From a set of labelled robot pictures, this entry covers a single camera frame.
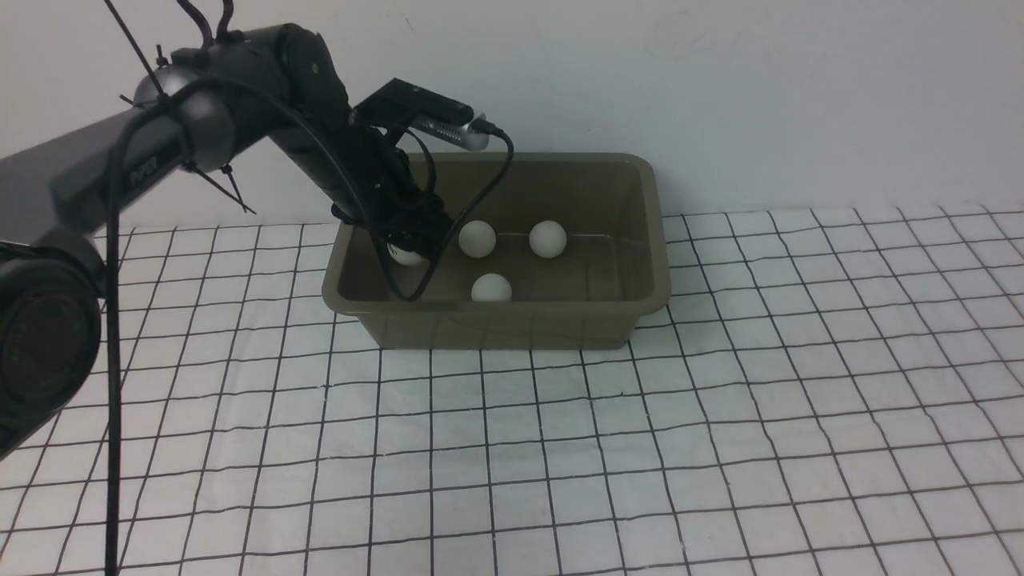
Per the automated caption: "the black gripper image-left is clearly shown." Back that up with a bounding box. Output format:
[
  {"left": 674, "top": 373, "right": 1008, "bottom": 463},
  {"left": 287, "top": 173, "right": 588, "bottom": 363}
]
[{"left": 330, "top": 141, "right": 453, "bottom": 260}]

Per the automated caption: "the white black grid tablecloth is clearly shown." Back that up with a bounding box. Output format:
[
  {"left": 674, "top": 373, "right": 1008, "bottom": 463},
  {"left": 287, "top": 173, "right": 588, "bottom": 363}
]
[{"left": 0, "top": 204, "right": 1024, "bottom": 576}]

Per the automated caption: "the black robot arm image-left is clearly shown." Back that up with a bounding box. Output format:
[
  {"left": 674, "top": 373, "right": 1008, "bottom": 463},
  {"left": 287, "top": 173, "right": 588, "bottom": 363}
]
[{"left": 1, "top": 23, "right": 453, "bottom": 455}]

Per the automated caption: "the black camera cable image-left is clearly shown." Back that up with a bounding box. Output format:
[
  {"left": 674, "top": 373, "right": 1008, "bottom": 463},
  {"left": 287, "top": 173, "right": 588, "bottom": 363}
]
[{"left": 370, "top": 116, "right": 515, "bottom": 305}]

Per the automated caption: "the olive green plastic bin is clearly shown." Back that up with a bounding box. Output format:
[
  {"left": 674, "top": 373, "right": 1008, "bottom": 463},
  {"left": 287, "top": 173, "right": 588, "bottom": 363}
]
[{"left": 322, "top": 153, "right": 670, "bottom": 349}]

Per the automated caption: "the white ball with red logo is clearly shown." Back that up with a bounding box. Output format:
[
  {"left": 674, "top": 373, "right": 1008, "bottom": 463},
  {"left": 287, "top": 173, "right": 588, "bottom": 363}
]
[{"left": 387, "top": 244, "right": 429, "bottom": 268}]

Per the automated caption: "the plain white ball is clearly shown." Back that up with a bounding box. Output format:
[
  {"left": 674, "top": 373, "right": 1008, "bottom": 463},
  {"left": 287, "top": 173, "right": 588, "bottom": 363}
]
[
  {"left": 528, "top": 220, "right": 568, "bottom": 259},
  {"left": 458, "top": 220, "right": 497, "bottom": 259}
]

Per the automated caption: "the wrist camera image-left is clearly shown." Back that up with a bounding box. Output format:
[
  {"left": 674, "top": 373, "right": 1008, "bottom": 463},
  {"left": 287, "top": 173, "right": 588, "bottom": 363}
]
[{"left": 354, "top": 78, "right": 490, "bottom": 152}]

